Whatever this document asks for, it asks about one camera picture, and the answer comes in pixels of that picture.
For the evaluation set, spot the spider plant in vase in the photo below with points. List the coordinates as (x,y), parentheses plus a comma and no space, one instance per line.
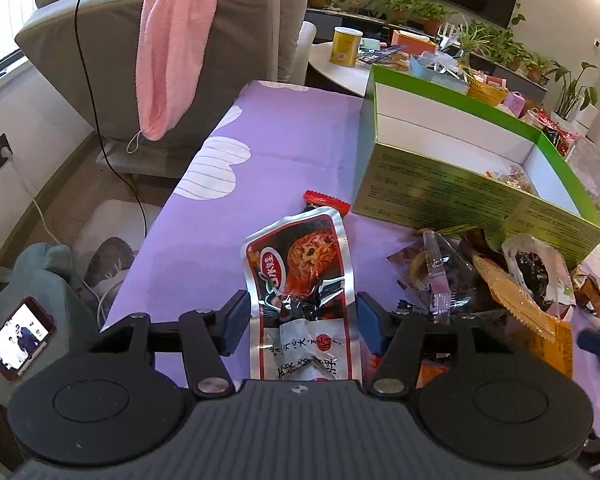
(472,35)

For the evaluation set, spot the green cardboard box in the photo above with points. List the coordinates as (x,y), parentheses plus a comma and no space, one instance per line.
(430,195)

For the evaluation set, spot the beige grey armchair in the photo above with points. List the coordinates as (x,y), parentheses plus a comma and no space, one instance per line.
(220,35)

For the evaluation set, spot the pink container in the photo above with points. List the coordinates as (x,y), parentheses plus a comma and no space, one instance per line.
(515,105)

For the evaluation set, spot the dark plush slipper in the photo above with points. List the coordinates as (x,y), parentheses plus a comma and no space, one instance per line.
(107,265)

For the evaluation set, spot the yellow woven basket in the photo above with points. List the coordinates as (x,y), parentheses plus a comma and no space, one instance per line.
(485,92)

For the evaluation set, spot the orange box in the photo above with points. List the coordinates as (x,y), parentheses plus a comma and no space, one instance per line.
(410,42)

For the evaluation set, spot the white round table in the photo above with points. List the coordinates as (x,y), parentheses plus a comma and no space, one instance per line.
(340,77)

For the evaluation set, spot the clear packet with black snack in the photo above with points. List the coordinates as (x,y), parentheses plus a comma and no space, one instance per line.
(530,265)

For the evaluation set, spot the blue tray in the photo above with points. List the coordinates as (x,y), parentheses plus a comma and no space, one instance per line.
(430,74)

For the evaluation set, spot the row of potted plants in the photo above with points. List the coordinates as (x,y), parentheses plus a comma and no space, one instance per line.
(420,7)

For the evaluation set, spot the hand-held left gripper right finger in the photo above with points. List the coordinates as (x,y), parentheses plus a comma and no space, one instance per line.
(367,322)

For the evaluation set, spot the dark low cabinet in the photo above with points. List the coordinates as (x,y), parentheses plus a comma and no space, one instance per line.
(500,71)

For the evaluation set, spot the small wrapped snacks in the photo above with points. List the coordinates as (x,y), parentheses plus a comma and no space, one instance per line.
(510,178)

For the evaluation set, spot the purple printed tablecloth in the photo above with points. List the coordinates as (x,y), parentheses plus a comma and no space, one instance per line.
(280,170)

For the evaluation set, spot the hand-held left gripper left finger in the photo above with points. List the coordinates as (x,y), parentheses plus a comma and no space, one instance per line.
(237,317)

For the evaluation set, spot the white cushion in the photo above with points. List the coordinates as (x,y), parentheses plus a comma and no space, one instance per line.
(306,40)

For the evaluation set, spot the pink towel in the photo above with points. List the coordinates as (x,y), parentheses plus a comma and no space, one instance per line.
(170,60)

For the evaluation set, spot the brown snack packet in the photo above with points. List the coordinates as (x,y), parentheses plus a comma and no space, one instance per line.
(589,291)

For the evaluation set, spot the red snack bags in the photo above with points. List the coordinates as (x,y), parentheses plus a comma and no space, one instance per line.
(557,132)

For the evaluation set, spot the clear glass pitcher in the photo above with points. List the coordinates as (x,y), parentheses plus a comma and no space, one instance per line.
(597,170)

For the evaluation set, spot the teal plush cushion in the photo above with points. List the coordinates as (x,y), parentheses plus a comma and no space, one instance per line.
(45,280)

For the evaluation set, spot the red silver snack packet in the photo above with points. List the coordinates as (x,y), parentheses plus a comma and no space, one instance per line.
(300,260)

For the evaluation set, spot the small red snack packet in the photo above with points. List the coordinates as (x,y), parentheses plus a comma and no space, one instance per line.
(325,201)

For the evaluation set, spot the tall plant in white pot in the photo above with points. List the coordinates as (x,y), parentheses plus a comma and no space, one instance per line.
(575,90)

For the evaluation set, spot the phone in red case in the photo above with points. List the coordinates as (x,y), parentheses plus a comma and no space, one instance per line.
(20,335)

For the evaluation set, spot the yellow can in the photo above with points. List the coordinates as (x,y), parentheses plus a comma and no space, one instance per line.
(345,47)

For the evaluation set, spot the clear dark snack packet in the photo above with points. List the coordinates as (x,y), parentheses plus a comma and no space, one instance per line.
(460,280)

